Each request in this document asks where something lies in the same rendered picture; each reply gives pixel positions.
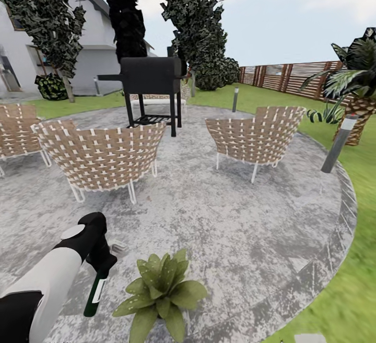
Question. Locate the insectifuge atomizer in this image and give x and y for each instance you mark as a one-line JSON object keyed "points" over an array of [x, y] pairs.
{"points": [[95, 295]]}

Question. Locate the charcoal grill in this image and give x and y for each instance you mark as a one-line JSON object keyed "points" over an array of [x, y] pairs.
{"points": [[151, 75]]}

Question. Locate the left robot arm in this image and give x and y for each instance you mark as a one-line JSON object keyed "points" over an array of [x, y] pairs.
{"points": [[29, 307]]}

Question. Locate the garden chair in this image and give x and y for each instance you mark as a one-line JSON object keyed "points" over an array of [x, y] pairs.
{"points": [[154, 99], [261, 140], [16, 135], [101, 159]]}

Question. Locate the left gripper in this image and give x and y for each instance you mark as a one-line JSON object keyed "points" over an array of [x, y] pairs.
{"points": [[102, 259]]}

